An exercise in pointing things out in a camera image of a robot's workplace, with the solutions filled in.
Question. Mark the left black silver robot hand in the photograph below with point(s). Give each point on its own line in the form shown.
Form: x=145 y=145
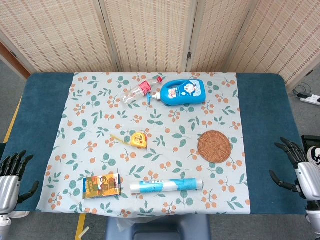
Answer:
x=10 y=185

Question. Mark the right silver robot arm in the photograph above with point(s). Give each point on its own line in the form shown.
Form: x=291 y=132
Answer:
x=313 y=212

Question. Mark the blue yellow snack box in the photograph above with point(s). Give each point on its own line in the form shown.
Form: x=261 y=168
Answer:
x=101 y=187

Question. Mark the cling film roll blue label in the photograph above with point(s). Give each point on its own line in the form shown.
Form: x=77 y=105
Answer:
x=165 y=186

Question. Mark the clear plastic bottle red label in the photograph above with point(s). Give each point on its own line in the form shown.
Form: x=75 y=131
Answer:
x=136 y=92

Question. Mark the blue pump detergent bottle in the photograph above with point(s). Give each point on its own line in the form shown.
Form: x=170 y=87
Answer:
x=183 y=93

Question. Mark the white power strip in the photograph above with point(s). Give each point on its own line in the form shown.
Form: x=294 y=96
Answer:
x=311 y=99

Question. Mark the yellow tape measure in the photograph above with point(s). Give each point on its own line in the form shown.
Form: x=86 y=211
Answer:
x=139 y=140

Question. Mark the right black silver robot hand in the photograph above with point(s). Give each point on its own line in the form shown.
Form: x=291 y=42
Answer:
x=308 y=175

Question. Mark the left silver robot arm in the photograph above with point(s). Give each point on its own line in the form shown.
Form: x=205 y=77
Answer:
x=3 y=225

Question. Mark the floral printed tablecloth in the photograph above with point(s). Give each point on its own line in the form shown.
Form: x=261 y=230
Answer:
x=175 y=120

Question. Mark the woven folding screen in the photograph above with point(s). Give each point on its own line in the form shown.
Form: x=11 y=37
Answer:
x=150 y=32

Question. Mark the dark blue table cover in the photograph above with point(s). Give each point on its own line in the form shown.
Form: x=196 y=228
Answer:
x=265 y=112

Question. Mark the black white robot part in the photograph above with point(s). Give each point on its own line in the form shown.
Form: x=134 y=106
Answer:
x=312 y=147

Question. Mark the round woven brown coaster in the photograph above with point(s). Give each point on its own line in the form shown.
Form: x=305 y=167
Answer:
x=213 y=147

